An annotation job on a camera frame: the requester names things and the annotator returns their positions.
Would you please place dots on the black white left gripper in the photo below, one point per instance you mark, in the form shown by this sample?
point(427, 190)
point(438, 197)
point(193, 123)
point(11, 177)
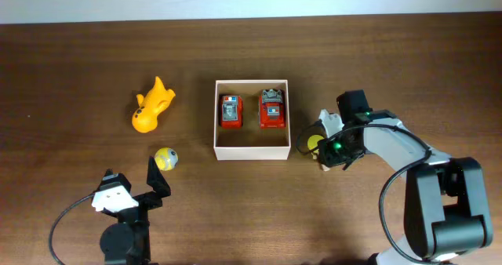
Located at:
point(153, 198)

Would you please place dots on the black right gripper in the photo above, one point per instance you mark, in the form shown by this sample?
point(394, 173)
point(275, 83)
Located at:
point(329, 159)

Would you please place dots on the yellow wooden rattle drum toy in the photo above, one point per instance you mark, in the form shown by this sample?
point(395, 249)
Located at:
point(312, 145)

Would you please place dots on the red toy fire truck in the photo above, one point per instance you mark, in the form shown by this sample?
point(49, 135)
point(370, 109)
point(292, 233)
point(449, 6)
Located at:
point(272, 109)

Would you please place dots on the red toy car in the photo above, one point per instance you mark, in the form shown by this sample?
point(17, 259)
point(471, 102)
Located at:
point(231, 107)

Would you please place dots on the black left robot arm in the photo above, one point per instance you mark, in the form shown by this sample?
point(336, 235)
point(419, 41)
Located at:
point(127, 242)

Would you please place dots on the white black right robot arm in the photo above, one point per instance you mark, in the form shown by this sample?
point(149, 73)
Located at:
point(446, 211)

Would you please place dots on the yellow grey toy ball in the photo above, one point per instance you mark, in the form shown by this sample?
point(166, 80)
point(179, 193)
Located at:
point(166, 159)

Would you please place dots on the orange toy fish figure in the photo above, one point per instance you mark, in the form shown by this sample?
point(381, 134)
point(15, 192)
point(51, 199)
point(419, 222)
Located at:
point(150, 106)

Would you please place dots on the white open cardboard box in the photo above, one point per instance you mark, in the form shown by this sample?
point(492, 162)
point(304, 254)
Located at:
point(250, 142)

